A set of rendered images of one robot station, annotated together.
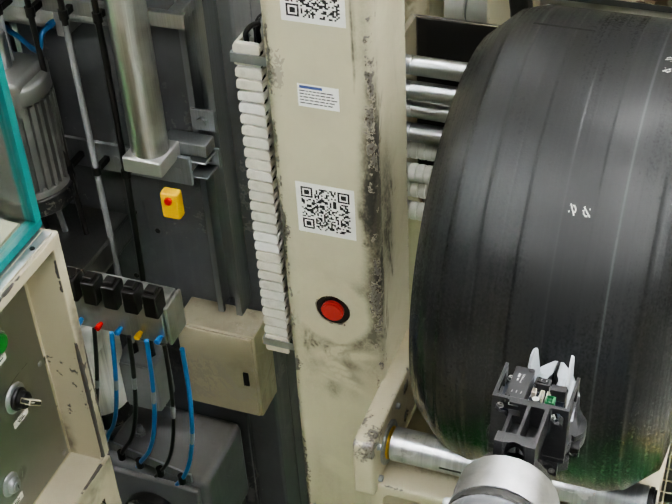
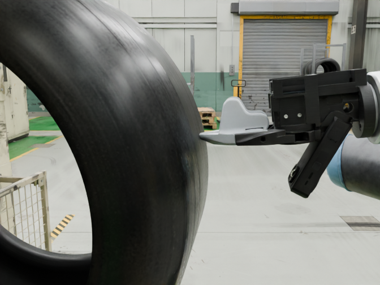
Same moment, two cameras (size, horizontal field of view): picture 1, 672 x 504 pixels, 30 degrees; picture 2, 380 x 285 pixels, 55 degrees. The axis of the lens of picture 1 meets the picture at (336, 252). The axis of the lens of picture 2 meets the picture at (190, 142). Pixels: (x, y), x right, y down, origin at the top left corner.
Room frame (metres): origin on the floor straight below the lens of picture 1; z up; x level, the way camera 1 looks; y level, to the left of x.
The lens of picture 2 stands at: (1.04, 0.25, 1.31)
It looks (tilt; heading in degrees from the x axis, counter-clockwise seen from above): 11 degrees down; 256
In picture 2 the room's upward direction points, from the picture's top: straight up
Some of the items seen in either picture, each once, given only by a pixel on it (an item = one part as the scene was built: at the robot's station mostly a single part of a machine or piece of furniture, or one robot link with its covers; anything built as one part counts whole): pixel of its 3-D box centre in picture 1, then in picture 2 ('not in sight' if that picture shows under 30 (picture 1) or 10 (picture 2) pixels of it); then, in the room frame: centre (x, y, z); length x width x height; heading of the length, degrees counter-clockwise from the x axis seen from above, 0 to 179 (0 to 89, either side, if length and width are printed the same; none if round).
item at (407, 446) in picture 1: (515, 472); not in sight; (1.06, -0.21, 0.90); 0.35 x 0.05 x 0.05; 67
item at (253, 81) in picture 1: (273, 202); not in sight; (1.27, 0.07, 1.19); 0.05 x 0.04 x 0.48; 157
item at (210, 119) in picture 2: not in sight; (198, 117); (-1.43, -8.86, 0.22); 1.27 x 0.90 x 0.44; 76
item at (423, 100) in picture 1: (458, 129); not in sight; (1.63, -0.20, 1.05); 0.20 x 0.15 x 0.30; 67
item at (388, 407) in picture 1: (411, 368); not in sight; (1.26, -0.10, 0.90); 0.40 x 0.03 x 0.10; 157
